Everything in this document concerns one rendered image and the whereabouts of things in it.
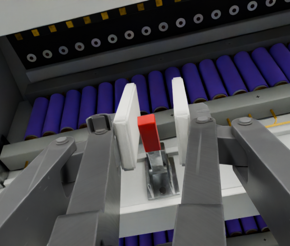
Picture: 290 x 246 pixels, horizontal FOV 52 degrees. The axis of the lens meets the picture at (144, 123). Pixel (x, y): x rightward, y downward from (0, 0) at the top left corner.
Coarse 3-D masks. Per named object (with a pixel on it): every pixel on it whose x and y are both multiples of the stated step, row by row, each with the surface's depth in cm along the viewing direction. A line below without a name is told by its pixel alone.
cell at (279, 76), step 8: (256, 48) 34; (264, 48) 33; (256, 56) 33; (264, 56) 32; (256, 64) 33; (264, 64) 32; (272, 64) 31; (264, 72) 31; (272, 72) 30; (280, 72) 30; (272, 80) 30; (280, 80) 29
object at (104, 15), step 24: (168, 0) 32; (192, 0) 33; (216, 0) 33; (240, 0) 33; (264, 0) 33; (72, 24) 33; (96, 24) 34; (120, 24) 34; (144, 24) 34; (168, 24) 34; (192, 24) 35; (216, 24) 35; (24, 48) 35; (48, 48) 35; (72, 48) 36; (96, 48) 36
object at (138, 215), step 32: (192, 32) 35; (224, 32) 35; (64, 64) 36; (96, 64) 37; (0, 96) 36; (0, 128) 34; (0, 160) 30; (0, 192) 30; (128, 192) 26; (224, 192) 24; (128, 224) 26; (160, 224) 27
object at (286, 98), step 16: (240, 96) 28; (256, 96) 28; (272, 96) 27; (288, 96) 27; (160, 112) 29; (224, 112) 28; (240, 112) 28; (256, 112) 28; (272, 112) 28; (288, 112) 28; (160, 128) 28; (16, 144) 30; (32, 144) 30; (48, 144) 29; (16, 160) 30; (32, 160) 30
